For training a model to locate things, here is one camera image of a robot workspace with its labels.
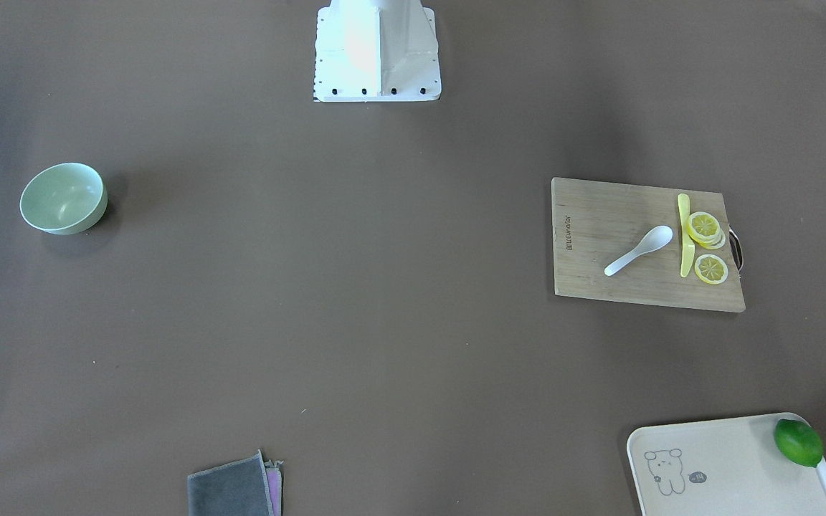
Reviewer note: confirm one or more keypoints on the light green bowl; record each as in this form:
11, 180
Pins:
65, 199

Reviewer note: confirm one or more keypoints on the white ceramic spoon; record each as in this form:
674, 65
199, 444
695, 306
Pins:
655, 239

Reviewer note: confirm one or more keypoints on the bamboo cutting board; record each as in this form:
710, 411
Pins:
596, 222

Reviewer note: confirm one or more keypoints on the yellow plastic knife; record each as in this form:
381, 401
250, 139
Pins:
688, 247

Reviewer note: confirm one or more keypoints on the grey folded cloth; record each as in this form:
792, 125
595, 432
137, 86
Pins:
251, 486

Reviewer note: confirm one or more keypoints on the single lemon slice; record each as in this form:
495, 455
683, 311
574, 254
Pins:
711, 269

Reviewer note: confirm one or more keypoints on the green lime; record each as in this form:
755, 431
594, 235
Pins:
798, 442

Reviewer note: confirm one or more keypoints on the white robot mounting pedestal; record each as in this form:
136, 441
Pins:
376, 51

